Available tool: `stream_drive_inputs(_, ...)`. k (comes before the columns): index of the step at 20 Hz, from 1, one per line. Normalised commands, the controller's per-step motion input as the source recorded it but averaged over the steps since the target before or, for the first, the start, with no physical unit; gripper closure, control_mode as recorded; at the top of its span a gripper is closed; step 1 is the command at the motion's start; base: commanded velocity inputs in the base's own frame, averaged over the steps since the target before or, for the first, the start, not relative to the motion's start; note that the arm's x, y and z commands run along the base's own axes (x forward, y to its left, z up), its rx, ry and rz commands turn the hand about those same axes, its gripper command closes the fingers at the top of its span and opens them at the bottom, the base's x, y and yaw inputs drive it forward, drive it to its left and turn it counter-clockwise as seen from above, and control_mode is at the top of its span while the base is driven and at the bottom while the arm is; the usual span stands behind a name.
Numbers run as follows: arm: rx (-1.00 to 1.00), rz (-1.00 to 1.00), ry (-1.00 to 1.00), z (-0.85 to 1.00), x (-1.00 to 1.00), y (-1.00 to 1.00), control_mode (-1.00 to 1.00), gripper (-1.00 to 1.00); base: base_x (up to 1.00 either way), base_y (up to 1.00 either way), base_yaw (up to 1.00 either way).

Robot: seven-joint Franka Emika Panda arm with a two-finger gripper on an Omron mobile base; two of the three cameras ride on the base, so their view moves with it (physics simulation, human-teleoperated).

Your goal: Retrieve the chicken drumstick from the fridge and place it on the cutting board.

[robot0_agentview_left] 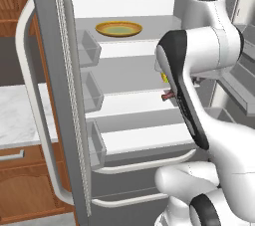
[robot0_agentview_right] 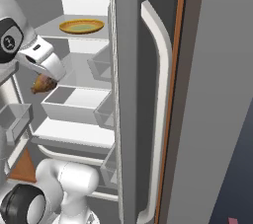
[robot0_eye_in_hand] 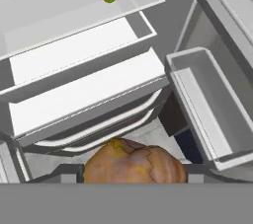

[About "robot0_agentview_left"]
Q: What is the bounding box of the grey fridge door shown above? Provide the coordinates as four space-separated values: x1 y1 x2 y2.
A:
212 0 255 118
28 0 108 226

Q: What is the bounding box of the grey fridge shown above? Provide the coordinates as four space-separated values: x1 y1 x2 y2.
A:
58 0 247 226

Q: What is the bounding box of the white curved fridge door handle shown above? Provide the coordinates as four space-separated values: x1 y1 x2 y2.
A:
15 0 76 207

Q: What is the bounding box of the grey left fridge door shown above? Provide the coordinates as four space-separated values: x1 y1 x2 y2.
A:
28 0 108 226

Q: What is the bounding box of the long white freezer drawer handle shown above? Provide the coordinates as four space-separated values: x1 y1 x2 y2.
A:
92 148 197 175

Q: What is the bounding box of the wooden drawer front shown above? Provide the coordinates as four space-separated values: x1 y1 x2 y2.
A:
0 142 64 171

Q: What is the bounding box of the chicken drumstick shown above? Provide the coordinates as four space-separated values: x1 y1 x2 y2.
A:
160 91 176 102

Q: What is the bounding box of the grey right fridge door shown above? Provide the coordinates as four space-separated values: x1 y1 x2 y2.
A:
212 0 255 118

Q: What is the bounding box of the clear fridge door bin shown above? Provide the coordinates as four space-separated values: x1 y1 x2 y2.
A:
76 29 103 69
80 70 105 113
85 118 108 168

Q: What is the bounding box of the wooden base cupboard door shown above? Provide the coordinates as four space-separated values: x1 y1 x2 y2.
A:
0 168 76 225

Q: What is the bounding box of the grey freezer drawer front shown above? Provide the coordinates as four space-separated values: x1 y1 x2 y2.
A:
91 197 172 226
90 146 213 201

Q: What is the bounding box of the silver drawer handle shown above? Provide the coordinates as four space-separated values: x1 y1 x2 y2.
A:
0 149 26 163

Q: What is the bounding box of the yellow plate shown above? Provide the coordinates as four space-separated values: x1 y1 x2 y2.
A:
95 20 143 38

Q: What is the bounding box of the short white freezer drawer handle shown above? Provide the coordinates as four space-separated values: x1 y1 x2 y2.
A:
91 192 169 208

